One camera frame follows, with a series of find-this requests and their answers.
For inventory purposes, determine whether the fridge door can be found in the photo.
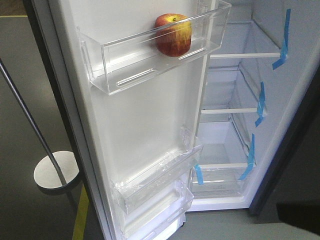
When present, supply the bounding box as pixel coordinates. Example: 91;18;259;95
24;0;210;240

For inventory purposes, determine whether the dark grey fridge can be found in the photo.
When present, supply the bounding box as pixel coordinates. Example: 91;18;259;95
22;0;320;240

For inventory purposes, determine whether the top clear door bin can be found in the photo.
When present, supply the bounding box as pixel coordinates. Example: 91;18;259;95
78;0;231;95

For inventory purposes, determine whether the clear door bin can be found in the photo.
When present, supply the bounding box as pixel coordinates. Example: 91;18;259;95
112;126;203;214
78;0;231;95
122;179;194;240

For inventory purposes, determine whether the upper clear door bin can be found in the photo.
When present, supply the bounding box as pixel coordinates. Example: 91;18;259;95
112;126;203;214

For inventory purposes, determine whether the red yellow apple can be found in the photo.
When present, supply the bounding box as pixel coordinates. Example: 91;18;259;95
154;13;192;57

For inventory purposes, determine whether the silver sign stand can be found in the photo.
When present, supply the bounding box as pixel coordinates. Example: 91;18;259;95
0;61;80;196

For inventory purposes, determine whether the lower clear door bin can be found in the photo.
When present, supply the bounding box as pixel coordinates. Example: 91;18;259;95
122;179;194;240

